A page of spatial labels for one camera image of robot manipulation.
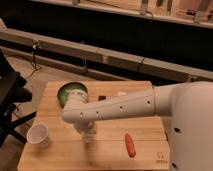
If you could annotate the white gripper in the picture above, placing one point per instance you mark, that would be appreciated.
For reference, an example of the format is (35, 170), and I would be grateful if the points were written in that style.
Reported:
(86, 127)

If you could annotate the white plastic bottle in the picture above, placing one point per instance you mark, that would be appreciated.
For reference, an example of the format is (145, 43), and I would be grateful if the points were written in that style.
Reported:
(88, 137)

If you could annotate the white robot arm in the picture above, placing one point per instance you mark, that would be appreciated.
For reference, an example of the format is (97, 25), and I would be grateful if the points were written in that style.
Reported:
(189, 105)

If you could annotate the green ceramic bowl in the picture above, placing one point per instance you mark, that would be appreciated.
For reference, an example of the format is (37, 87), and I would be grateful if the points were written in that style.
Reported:
(63, 92)

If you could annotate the black rectangular block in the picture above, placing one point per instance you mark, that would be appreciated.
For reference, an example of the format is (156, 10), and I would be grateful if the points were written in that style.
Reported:
(101, 97)

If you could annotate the orange carrot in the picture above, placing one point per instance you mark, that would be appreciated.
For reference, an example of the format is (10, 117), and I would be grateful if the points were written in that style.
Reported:
(130, 146)

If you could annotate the white paper cup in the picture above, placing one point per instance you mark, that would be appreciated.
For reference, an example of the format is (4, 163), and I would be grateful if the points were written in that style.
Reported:
(39, 135)

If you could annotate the black chair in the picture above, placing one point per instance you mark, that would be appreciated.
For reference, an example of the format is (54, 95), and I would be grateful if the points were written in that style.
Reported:
(12, 90)

